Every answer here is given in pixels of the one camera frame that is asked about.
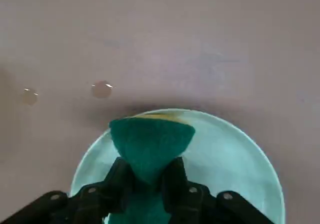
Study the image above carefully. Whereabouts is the green and yellow sponge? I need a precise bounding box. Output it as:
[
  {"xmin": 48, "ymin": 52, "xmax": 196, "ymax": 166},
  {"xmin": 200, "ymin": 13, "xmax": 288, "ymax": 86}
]
[{"xmin": 107, "ymin": 112, "xmax": 196, "ymax": 224}]

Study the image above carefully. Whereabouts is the small clear water droplet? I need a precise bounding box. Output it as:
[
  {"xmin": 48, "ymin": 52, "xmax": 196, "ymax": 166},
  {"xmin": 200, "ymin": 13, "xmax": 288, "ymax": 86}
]
[
  {"xmin": 91, "ymin": 80, "xmax": 114, "ymax": 99},
  {"xmin": 21, "ymin": 88, "xmax": 39, "ymax": 107}
]

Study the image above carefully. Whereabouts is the pale green round plate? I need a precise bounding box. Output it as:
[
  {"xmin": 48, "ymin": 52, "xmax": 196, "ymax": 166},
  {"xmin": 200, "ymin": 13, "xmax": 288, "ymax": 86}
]
[{"xmin": 69, "ymin": 110, "xmax": 286, "ymax": 224}]

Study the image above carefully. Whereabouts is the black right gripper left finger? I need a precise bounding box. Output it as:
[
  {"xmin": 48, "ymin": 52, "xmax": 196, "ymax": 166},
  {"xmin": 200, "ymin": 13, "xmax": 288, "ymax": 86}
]
[{"xmin": 0, "ymin": 157, "xmax": 137, "ymax": 224}]

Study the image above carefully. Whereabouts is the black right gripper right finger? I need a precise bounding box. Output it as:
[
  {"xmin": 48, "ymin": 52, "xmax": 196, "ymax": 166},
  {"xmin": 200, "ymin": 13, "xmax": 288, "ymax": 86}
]
[{"xmin": 161, "ymin": 156, "xmax": 276, "ymax": 224}]

